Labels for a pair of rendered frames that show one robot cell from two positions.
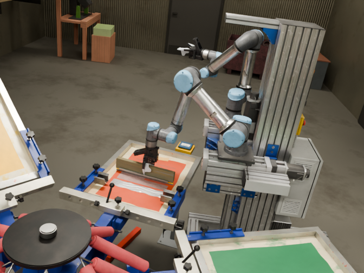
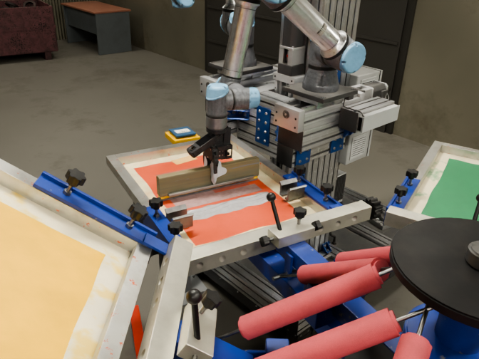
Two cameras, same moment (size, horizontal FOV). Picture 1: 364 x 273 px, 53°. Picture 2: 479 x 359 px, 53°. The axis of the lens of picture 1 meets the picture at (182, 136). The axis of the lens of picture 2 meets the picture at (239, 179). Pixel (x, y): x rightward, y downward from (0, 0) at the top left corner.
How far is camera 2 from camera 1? 1.55 m
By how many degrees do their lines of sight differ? 38
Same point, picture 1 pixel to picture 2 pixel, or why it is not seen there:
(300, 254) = (465, 172)
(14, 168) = (94, 264)
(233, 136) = (357, 53)
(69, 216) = (435, 228)
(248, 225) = not seen: hidden behind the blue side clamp
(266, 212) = (332, 169)
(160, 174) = (239, 169)
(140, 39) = not seen: outside the picture
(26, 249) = not seen: outside the picture
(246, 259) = (451, 203)
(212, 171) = (308, 129)
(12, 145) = (40, 223)
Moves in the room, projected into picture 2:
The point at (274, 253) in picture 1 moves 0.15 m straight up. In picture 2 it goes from (452, 184) to (461, 149)
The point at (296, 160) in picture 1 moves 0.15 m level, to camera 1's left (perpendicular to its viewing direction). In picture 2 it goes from (362, 78) to (343, 84)
